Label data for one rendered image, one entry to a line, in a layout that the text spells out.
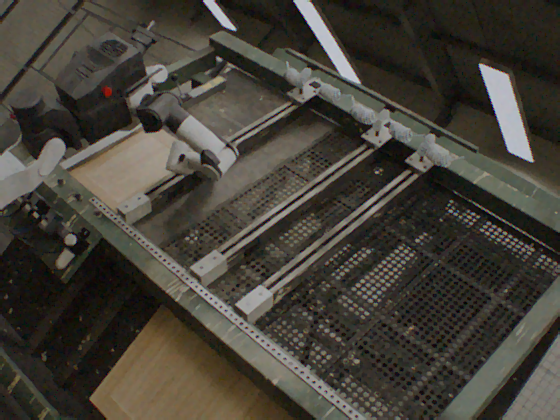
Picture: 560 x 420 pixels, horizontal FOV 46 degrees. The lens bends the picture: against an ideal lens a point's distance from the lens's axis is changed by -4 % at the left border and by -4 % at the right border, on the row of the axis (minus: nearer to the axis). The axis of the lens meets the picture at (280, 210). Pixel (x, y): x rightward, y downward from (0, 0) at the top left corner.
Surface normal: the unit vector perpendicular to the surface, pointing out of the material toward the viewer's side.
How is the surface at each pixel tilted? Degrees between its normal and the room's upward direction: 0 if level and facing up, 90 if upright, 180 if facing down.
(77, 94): 82
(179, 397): 90
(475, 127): 90
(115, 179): 60
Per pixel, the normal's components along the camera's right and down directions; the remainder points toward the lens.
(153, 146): 0.01, -0.71
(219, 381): -0.33, -0.37
